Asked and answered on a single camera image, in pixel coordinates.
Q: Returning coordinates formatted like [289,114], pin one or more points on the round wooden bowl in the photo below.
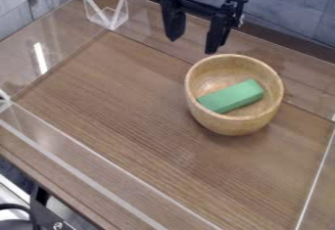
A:
[218,72]

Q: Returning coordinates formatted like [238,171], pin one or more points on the black metal table leg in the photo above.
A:
[47,220]

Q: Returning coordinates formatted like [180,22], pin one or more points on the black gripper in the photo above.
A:
[206,8]

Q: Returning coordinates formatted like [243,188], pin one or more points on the green rectangular block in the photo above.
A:
[233,97]

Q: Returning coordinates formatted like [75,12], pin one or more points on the clear acrylic enclosure walls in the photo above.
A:
[95,124]

